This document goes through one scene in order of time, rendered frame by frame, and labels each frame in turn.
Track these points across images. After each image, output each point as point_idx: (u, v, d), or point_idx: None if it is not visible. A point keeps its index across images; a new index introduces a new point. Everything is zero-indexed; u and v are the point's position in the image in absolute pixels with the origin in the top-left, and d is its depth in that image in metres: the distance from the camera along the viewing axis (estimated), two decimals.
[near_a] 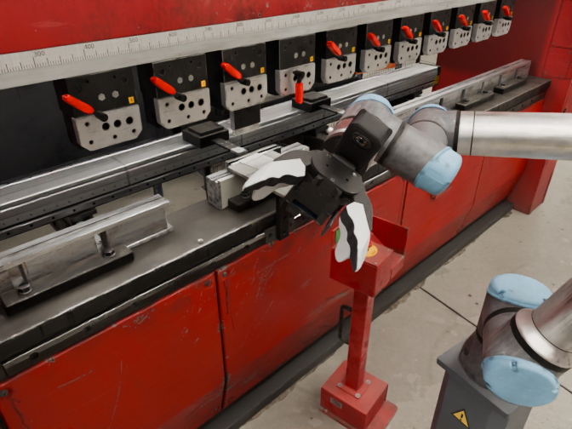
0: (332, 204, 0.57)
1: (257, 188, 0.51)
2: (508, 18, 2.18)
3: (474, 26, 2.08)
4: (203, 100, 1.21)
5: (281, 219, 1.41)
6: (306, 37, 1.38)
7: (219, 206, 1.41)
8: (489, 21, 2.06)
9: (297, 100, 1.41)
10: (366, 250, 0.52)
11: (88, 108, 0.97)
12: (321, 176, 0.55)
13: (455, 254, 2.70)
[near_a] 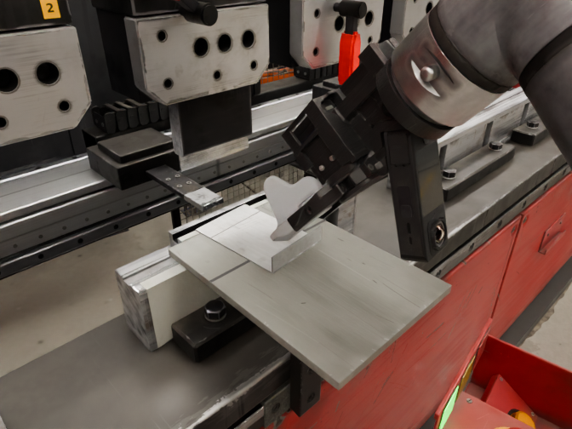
0: None
1: None
2: None
3: None
4: (59, 69, 0.36)
5: (303, 374, 0.57)
6: None
7: (149, 345, 0.56)
8: None
9: (345, 78, 0.56)
10: None
11: None
12: None
13: (542, 318, 1.86)
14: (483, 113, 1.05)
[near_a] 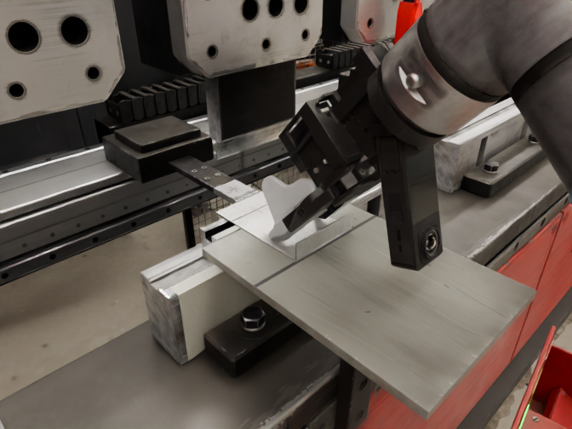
0: None
1: None
2: None
3: None
4: (88, 25, 0.29)
5: (354, 391, 0.50)
6: None
7: (179, 357, 0.49)
8: None
9: None
10: None
11: None
12: None
13: (565, 321, 1.79)
14: None
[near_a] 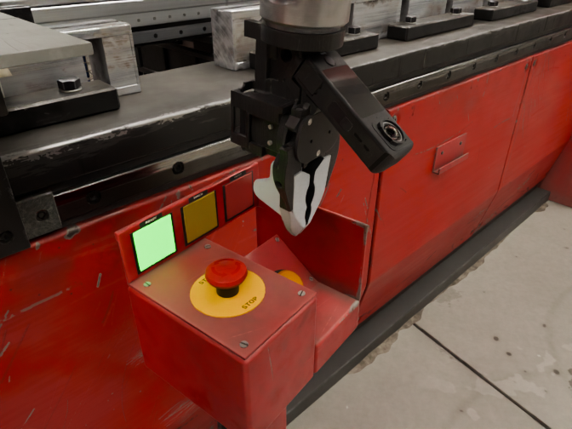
0: None
1: None
2: None
3: None
4: None
5: None
6: None
7: None
8: None
9: None
10: (312, 211, 0.50)
11: None
12: (306, 160, 0.43)
13: (470, 268, 1.75)
14: None
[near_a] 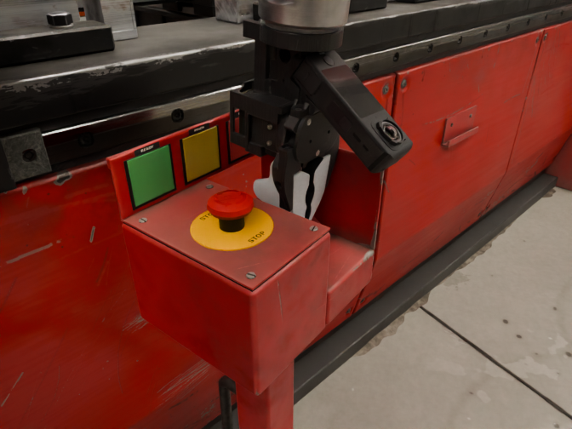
0: None
1: None
2: None
3: None
4: None
5: None
6: None
7: None
8: None
9: None
10: (312, 211, 0.50)
11: None
12: (306, 160, 0.43)
13: (477, 252, 1.70)
14: None
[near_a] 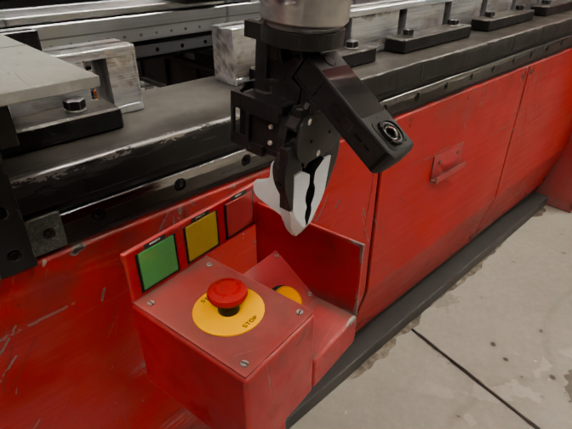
0: None
1: None
2: None
3: None
4: None
5: None
6: None
7: None
8: None
9: None
10: (312, 211, 0.50)
11: None
12: (306, 160, 0.43)
13: (467, 273, 1.76)
14: None
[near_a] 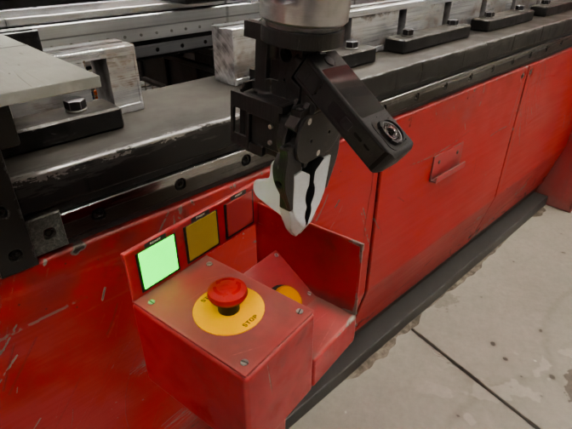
0: None
1: None
2: None
3: None
4: None
5: None
6: None
7: None
8: None
9: None
10: (312, 211, 0.50)
11: None
12: (306, 160, 0.43)
13: (467, 273, 1.77)
14: None
